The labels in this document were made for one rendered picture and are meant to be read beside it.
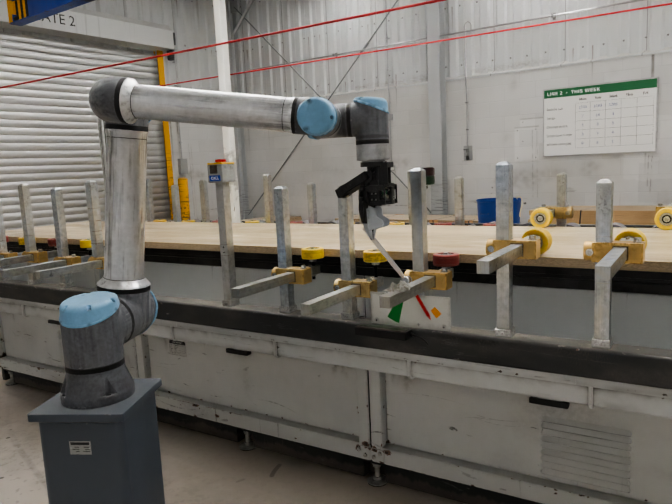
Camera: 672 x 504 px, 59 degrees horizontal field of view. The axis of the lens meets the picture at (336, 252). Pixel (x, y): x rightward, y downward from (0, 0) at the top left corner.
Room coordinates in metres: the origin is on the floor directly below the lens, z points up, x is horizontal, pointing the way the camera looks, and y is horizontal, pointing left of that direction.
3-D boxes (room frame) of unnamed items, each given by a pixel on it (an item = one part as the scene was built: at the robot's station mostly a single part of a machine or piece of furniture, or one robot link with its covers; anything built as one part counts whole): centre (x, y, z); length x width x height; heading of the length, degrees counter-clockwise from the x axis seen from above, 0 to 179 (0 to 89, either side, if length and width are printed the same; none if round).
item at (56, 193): (2.68, 1.23, 0.91); 0.04 x 0.04 x 0.48; 58
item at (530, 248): (1.60, -0.48, 0.95); 0.14 x 0.06 x 0.05; 58
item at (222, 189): (2.15, 0.40, 0.93); 0.05 x 0.05 x 0.45; 58
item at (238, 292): (1.91, 0.19, 0.83); 0.44 x 0.03 x 0.04; 148
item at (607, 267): (1.41, -0.68, 0.95); 0.50 x 0.04 x 0.04; 148
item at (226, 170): (2.15, 0.39, 1.18); 0.07 x 0.07 x 0.08; 58
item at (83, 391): (1.56, 0.66, 0.65); 0.19 x 0.19 x 0.10
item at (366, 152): (1.63, -0.11, 1.22); 0.10 x 0.09 x 0.05; 147
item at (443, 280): (1.73, -0.27, 0.85); 0.14 x 0.06 x 0.05; 58
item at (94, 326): (1.57, 0.66, 0.79); 0.17 x 0.15 x 0.18; 172
